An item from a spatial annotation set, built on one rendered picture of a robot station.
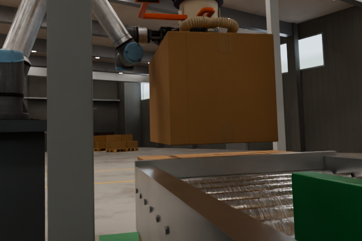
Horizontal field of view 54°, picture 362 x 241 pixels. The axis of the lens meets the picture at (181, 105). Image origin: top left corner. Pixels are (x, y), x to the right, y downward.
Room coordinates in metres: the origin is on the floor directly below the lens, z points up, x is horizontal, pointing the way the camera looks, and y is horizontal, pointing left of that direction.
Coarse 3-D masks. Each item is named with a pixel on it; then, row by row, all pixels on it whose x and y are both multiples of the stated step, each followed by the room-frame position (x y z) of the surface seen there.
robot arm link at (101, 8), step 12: (96, 0) 1.49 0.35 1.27; (96, 12) 1.51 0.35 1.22; (108, 12) 1.51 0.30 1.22; (108, 24) 1.52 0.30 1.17; (120, 24) 1.54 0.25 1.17; (108, 36) 1.56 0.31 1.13; (120, 36) 1.54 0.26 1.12; (120, 48) 1.56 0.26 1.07; (132, 48) 1.55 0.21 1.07; (120, 60) 1.63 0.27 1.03; (132, 60) 1.55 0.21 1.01
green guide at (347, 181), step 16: (304, 176) 0.40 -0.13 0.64; (320, 176) 0.38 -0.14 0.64; (336, 176) 0.38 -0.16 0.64; (304, 192) 0.40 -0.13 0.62; (320, 192) 0.37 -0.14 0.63; (336, 192) 0.35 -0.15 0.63; (352, 192) 0.33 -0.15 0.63; (304, 208) 0.40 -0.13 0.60; (320, 208) 0.37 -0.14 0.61; (336, 208) 0.35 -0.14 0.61; (352, 208) 0.33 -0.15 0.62; (304, 224) 0.40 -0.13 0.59; (320, 224) 0.38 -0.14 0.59; (336, 224) 0.35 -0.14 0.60; (352, 224) 0.33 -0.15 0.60; (304, 240) 0.40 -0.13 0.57; (320, 240) 0.38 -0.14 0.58; (336, 240) 0.35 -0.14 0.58; (352, 240) 0.33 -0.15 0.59
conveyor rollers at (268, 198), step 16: (240, 176) 1.13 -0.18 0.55; (256, 176) 1.14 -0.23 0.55; (272, 176) 1.15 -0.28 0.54; (288, 176) 1.08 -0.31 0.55; (208, 192) 0.91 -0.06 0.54; (224, 192) 0.84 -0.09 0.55; (240, 192) 0.84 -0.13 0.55; (256, 192) 0.85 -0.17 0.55; (272, 192) 0.85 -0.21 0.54; (288, 192) 0.86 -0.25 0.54; (240, 208) 0.73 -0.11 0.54; (256, 208) 0.66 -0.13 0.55; (272, 208) 0.66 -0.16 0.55; (288, 208) 0.67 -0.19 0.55; (272, 224) 0.56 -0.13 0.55; (288, 224) 0.56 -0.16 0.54
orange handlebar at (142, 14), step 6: (144, 6) 1.31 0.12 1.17; (144, 12) 1.38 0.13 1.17; (198, 12) 1.44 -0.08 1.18; (204, 12) 1.40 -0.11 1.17; (210, 12) 1.40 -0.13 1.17; (144, 18) 1.45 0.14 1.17; (150, 18) 1.45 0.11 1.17; (156, 18) 1.45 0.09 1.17; (162, 18) 1.46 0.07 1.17; (168, 18) 1.46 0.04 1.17; (174, 18) 1.47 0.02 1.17; (180, 18) 1.47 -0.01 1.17; (186, 18) 1.48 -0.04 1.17
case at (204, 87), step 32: (192, 32) 1.25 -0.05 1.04; (160, 64) 1.42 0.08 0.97; (192, 64) 1.25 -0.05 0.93; (224, 64) 1.27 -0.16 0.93; (256, 64) 1.29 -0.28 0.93; (160, 96) 1.44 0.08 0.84; (192, 96) 1.25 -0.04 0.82; (224, 96) 1.27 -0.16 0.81; (256, 96) 1.29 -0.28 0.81; (160, 128) 1.46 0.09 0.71; (192, 128) 1.25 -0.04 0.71; (224, 128) 1.27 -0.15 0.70; (256, 128) 1.29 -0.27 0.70
